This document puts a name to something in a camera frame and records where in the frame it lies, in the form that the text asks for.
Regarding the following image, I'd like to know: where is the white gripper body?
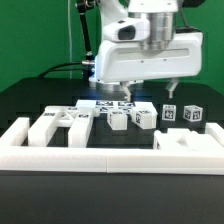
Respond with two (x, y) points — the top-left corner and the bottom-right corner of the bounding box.
(96, 32), (203, 83)

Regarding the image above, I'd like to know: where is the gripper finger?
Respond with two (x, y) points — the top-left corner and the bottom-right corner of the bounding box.
(120, 82), (133, 102)
(166, 78), (179, 99)

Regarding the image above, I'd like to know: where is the white chair seat part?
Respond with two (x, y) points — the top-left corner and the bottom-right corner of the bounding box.
(153, 128), (221, 151)

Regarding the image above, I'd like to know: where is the small tagged nut cube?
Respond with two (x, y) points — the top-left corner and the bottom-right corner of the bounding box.
(183, 105), (203, 122)
(162, 104), (176, 121)

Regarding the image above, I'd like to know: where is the white tag sheet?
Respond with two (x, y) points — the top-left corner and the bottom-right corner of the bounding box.
(75, 99), (157, 116)

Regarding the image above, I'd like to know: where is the white U-shaped fence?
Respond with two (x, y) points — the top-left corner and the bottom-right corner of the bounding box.
(0, 118), (224, 175)

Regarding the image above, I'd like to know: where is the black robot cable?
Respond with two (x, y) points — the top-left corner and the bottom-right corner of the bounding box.
(36, 0), (98, 80)

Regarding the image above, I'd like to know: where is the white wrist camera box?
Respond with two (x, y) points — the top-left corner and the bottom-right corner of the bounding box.
(103, 17), (150, 42)

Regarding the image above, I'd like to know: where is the white chair back frame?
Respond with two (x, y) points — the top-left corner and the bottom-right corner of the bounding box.
(28, 106), (100, 148)

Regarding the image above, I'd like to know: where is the thin white cable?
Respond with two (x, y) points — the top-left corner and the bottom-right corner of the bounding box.
(67, 0), (74, 80)

